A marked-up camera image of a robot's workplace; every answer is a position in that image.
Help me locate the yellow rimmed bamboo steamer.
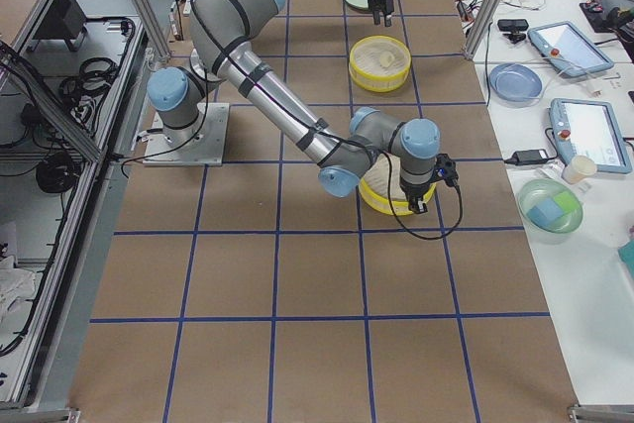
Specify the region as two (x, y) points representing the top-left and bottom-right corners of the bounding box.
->
(349, 36), (412, 93)

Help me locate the black power adapter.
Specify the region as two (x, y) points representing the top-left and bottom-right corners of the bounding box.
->
(504, 149), (557, 166)

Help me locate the black webcam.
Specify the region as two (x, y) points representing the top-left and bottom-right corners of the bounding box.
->
(497, 19), (529, 45)

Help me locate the green bowl with sponges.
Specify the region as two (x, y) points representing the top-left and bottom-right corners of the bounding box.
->
(517, 178), (583, 244)

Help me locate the blue plate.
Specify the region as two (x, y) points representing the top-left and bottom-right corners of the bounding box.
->
(488, 63), (543, 105)

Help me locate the paper cup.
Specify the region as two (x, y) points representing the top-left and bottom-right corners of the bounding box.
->
(562, 155), (597, 184)

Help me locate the blue teach pendant near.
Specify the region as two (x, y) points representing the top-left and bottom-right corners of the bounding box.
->
(549, 98), (633, 174)

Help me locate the blue teach pendant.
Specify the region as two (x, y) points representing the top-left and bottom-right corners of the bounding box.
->
(549, 98), (633, 174)
(527, 21), (614, 77)

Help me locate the blue teach pendant far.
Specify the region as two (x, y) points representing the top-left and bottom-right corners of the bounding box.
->
(527, 21), (614, 77)

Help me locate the white crumpled cloth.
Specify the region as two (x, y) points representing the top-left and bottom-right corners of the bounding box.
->
(1, 255), (36, 320)

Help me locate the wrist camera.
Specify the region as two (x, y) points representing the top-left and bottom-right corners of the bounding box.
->
(435, 154), (459, 188)

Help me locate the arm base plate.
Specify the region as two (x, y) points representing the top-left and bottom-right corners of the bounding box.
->
(142, 102), (230, 166)
(168, 0), (184, 41)

